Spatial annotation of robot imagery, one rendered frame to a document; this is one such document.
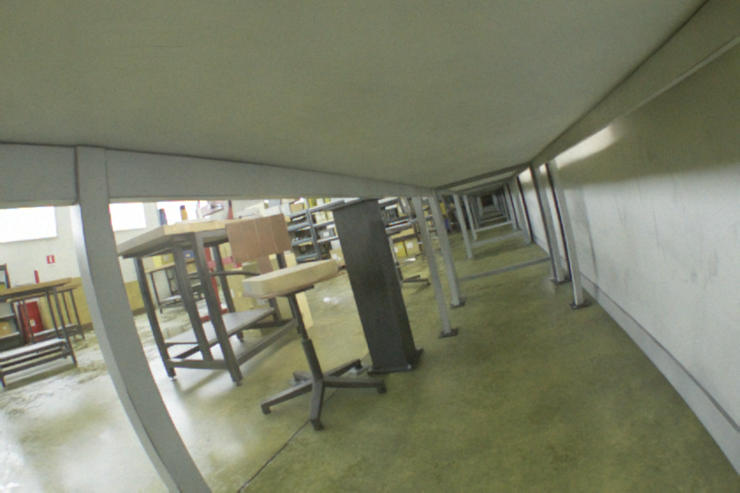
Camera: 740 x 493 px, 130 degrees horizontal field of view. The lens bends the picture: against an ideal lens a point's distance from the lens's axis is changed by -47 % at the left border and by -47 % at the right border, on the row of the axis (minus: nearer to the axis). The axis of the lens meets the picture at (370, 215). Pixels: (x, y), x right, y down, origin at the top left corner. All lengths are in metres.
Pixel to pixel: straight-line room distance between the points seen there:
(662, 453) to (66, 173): 1.20
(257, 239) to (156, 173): 1.27
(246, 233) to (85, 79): 1.44
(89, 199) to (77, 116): 0.09
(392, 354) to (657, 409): 1.18
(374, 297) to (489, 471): 0.96
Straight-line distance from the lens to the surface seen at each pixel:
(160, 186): 0.45
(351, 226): 1.52
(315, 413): 1.36
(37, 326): 8.60
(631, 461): 0.97
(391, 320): 1.56
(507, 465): 0.99
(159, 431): 0.42
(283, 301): 2.81
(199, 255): 1.89
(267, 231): 1.70
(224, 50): 0.28
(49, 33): 0.26
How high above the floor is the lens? 0.71
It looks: 2 degrees up
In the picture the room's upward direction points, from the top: 14 degrees counter-clockwise
